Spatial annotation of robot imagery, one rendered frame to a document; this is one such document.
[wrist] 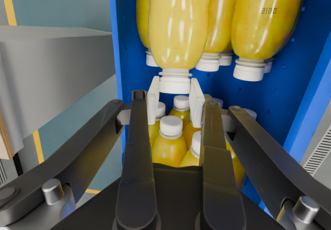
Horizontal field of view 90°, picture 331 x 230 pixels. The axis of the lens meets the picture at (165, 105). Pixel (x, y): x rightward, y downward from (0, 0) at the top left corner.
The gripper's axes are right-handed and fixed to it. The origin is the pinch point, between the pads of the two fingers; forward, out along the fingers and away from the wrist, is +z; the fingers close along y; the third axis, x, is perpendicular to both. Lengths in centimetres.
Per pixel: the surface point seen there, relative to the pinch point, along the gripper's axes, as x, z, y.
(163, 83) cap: 1.0, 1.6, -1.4
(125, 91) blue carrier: -3.1, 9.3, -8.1
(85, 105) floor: -59, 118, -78
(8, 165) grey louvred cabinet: -124, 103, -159
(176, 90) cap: 0.5, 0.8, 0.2
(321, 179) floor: -128, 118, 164
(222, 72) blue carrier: -1.5, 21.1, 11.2
